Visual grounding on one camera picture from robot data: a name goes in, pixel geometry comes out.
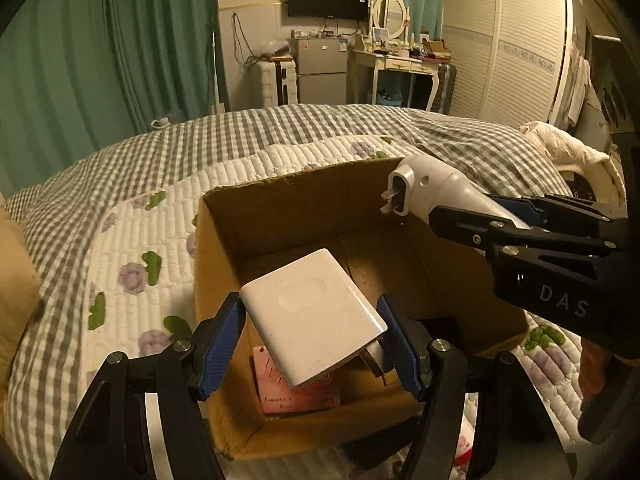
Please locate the grey checked blanket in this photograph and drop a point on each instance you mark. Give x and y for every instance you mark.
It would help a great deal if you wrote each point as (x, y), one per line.
(300, 125)

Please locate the white louvred wardrobe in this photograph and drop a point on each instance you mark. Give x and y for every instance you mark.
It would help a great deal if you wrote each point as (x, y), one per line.
(505, 45)

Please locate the person's right hand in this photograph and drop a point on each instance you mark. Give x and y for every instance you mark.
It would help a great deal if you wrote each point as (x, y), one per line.
(595, 365)

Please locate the dark upright suitcase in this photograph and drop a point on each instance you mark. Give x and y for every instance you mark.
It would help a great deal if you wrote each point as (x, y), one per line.
(445, 87)

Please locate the brown pillow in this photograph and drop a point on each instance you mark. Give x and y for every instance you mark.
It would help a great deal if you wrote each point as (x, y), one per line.
(15, 290)

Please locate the white puffer jacket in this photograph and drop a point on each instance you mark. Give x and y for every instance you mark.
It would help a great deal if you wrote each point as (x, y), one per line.
(565, 150)

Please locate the pink flat box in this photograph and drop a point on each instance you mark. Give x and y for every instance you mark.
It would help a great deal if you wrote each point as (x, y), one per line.
(290, 396)

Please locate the white floral quilted blanket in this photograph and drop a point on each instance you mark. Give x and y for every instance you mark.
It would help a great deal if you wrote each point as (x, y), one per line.
(150, 210)

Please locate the brown cardboard box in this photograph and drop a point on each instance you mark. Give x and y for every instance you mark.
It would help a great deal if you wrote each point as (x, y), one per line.
(280, 210)

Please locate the black panel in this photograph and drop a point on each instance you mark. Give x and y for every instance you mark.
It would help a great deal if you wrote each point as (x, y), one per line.
(612, 80)

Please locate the grey small refrigerator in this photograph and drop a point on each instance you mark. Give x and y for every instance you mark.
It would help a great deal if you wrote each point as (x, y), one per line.
(322, 70)

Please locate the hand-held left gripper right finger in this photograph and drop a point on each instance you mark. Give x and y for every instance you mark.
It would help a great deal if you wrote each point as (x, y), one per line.
(400, 352)

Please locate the white oval vanity mirror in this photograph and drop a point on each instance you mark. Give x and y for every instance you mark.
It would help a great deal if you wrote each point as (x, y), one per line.
(389, 12)

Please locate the row of cosmetic bottles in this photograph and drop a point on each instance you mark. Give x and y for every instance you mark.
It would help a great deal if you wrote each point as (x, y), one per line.
(400, 42)

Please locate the white hanging towel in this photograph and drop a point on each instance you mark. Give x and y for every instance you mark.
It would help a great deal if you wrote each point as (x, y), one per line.
(579, 85)

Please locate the white hard suitcase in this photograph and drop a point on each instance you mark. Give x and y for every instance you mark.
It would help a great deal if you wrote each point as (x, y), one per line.
(264, 85)

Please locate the white square power adapter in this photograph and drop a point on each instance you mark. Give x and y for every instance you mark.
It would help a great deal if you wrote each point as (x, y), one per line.
(310, 310)

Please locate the white dressing table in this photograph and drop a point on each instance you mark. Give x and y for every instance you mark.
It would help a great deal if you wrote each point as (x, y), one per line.
(395, 64)

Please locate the white thin pole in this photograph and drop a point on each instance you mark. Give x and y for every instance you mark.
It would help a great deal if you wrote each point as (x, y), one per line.
(216, 70)

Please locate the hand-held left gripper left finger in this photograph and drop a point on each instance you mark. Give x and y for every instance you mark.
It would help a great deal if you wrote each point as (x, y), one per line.
(220, 347)

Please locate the white cone-shaped plug device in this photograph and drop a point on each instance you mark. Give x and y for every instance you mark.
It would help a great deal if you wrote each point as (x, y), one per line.
(440, 180)

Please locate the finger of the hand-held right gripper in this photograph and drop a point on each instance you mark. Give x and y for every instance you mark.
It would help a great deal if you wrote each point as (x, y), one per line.
(515, 207)
(465, 225)

